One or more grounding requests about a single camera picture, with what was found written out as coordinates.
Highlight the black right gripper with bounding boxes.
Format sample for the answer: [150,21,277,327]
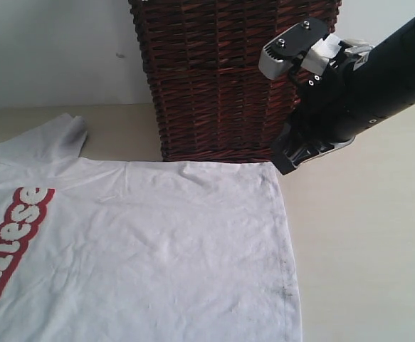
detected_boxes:
[270,17,415,175]

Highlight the white t-shirt red lettering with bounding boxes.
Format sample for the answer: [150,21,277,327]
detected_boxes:
[0,114,302,341]

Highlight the dark brown wicker basket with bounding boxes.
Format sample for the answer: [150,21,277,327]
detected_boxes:
[130,0,341,163]

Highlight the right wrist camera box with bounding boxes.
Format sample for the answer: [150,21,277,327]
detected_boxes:
[258,16,374,81]

